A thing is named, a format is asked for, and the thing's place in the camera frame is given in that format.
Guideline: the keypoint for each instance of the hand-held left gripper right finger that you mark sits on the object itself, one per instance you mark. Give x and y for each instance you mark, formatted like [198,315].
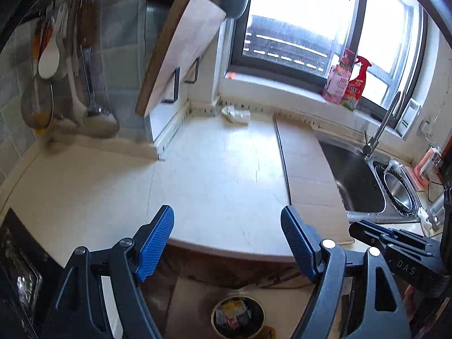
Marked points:
[298,243]

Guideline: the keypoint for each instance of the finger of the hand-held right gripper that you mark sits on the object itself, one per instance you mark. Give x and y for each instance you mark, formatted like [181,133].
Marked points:
[379,228]
[363,233]

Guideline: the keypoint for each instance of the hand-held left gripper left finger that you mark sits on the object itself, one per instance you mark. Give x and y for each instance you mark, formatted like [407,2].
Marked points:
[155,243]

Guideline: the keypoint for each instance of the round black trash bin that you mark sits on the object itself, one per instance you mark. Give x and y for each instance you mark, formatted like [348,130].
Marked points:
[256,316]

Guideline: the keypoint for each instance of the yellow snack packet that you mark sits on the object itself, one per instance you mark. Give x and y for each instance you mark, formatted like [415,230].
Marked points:
[233,307]

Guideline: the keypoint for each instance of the stainless steel bowl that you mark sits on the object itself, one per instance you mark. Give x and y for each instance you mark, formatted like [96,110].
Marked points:
[399,192]

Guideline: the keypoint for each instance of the white cloth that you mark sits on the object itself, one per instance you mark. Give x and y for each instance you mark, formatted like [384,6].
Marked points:
[424,219]

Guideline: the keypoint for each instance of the black drain basket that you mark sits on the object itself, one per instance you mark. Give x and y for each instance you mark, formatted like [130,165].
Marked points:
[379,173]

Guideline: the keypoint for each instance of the stainless steel sink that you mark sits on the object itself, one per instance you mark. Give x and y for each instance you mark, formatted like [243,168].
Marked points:
[353,176]

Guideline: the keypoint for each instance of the flat cardboard sheet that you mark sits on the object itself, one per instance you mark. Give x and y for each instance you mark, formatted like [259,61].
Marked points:
[310,176]

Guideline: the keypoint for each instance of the steel kitchen faucet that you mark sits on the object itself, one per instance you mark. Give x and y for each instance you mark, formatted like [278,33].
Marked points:
[379,130]

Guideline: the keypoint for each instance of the white backsplash panel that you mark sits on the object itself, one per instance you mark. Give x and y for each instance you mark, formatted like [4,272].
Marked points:
[166,127]

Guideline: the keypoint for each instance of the metal ladle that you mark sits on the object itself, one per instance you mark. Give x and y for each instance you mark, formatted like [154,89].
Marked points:
[100,123]

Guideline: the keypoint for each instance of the black stove top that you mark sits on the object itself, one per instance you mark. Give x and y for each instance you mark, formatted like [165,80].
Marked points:
[21,272]

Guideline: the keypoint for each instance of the red spray bottle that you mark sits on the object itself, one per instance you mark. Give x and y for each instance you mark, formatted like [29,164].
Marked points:
[355,91]

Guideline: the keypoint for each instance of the pink soap pump bottle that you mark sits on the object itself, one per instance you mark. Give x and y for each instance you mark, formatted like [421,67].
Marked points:
[335,84]

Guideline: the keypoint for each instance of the metal mesh strainer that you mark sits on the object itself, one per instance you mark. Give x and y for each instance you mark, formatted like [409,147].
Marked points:
[35,106]

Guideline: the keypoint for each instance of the wooden cutting board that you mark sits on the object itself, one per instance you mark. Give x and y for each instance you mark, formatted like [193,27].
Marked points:
[183,49]

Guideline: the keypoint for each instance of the dark framed window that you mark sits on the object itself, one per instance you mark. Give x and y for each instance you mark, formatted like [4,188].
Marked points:
[236,42]

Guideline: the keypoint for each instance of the white rice paddle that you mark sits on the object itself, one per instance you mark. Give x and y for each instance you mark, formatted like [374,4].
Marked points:
[48,60]

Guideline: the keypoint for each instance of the grey-blue utensil holder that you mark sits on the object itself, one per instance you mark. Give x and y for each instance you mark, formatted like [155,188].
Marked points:
[236,1]

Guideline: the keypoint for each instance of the white wall outlet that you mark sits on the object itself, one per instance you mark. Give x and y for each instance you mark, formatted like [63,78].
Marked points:
[426,128]

